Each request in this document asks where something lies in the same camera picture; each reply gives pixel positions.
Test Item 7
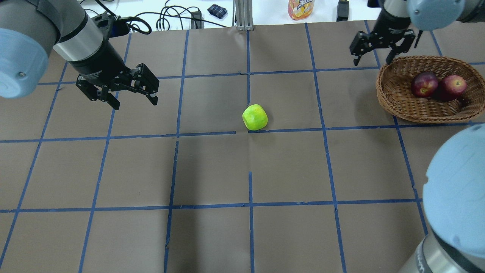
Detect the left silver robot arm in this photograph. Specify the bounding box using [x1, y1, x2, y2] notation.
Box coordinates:
[0, 0, 160, 110]

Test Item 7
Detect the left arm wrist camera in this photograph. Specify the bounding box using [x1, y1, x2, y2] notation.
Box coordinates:
[91, 11, 130, 39]

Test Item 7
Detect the wicker basket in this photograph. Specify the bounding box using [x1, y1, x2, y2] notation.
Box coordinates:
[376, 56, 485, 123]

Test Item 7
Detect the green apple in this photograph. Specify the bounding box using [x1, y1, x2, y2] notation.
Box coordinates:
[241, 104, 269, 131]

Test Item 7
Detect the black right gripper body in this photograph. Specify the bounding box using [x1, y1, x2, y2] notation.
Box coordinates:
[368, 10, 415, 48]

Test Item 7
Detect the aluminium frame post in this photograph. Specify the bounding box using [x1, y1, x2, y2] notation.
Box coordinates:
[233, 0, 253, 31]

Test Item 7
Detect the dark blue pouch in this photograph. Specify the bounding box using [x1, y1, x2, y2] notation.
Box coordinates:
[207, 5, 228, 19]

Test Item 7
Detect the red yellow apple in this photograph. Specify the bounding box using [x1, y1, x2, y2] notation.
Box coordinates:
[434, 75, 468, 102]

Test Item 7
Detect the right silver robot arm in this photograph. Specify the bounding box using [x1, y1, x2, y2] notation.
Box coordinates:
[349, 0, 485, 273]

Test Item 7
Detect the dark red apple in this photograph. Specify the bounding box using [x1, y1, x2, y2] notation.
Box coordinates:
[411, 72, 439, 98]

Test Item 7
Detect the orange juice bottle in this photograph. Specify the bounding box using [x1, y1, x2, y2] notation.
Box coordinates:
[288, 0, 315, 20]

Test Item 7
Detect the black power adapter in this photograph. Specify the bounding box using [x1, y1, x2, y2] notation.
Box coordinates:
[190, 11, 204, 29]

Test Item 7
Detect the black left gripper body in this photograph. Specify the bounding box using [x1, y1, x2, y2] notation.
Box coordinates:
[68, 39, 133, 92]

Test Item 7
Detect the black power brick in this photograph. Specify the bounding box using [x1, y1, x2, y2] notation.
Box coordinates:
[336, 0, 349, 21]

